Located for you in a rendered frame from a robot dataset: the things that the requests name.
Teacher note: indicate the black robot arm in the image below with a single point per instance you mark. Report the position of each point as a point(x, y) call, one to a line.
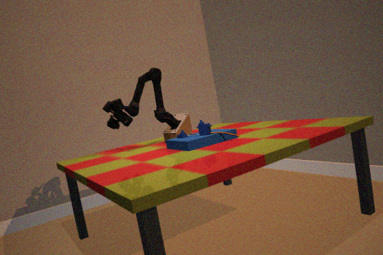
point(154, 74)

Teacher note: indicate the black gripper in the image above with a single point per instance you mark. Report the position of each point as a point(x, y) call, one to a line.
point(108, 109)

